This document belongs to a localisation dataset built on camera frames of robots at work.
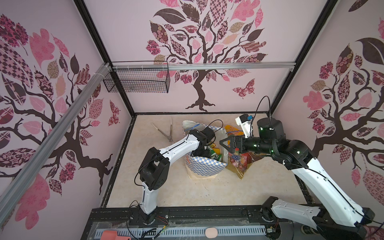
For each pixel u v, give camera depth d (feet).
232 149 1.73
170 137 3.39
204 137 2.10
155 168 1.61
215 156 2.73
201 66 3.01
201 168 2.44
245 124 1.81
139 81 4.00
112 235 2.21
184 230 2.30
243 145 1.71
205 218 2.41
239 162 2.80
